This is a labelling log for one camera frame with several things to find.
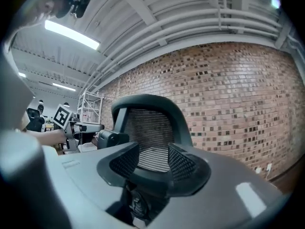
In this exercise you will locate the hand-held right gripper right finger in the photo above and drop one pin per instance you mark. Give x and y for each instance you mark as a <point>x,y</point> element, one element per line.
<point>184,167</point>

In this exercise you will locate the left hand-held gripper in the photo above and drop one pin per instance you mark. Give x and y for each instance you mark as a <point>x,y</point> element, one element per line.
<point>68,128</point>

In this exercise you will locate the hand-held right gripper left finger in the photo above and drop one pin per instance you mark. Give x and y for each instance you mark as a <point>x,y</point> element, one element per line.
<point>120,165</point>

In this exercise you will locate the black mesh office chair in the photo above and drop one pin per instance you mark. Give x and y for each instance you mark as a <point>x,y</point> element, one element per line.
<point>152,125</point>

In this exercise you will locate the person's left forearm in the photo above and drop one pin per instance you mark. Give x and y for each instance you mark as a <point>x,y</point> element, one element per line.
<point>46,137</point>

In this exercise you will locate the black background office chair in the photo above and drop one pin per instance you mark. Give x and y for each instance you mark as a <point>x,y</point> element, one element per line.
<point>35,120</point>

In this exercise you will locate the white metal shelf rack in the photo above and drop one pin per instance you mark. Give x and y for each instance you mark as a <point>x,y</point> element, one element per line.
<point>90,107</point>

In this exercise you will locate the long ceiling light panel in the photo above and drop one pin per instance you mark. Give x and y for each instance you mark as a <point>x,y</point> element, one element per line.
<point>63,86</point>
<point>71,34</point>

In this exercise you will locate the person's grey shirt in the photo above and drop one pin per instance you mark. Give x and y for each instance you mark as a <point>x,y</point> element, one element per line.
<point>12,96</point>

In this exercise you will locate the small ceiling light panel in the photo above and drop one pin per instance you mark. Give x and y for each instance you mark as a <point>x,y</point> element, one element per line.
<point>22,74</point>

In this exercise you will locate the person's head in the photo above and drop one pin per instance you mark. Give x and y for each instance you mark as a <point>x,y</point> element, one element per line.
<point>45,5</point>

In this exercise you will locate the bundle of white ceiling pipes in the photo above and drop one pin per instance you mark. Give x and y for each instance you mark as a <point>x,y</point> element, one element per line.
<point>190,25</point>

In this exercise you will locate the white wall socket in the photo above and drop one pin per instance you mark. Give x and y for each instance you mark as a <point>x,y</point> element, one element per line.
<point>269,167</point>

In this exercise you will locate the black head-mounted camera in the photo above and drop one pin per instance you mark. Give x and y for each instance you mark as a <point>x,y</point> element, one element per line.
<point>79,1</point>

